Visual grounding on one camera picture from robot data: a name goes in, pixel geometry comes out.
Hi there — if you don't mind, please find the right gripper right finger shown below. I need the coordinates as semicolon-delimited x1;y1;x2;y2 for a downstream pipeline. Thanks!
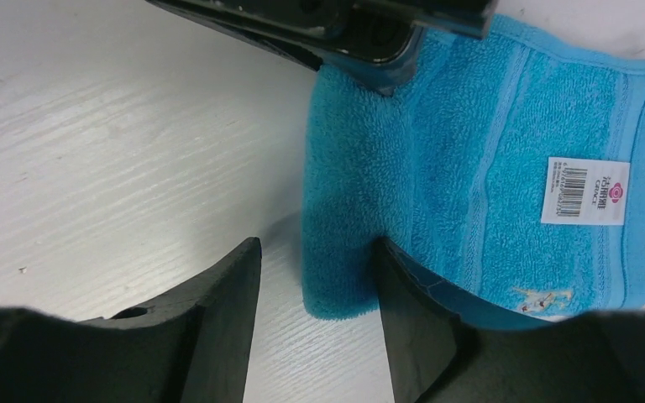
372;238;645;402

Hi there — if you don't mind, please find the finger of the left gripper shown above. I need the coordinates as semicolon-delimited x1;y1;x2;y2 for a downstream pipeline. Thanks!
152;0;497;96

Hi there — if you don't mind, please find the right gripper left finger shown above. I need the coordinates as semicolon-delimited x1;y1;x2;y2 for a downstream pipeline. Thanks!
0;238;261;402

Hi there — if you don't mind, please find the blue towel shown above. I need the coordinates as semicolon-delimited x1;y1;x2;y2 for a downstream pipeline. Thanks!
302;16;645;320

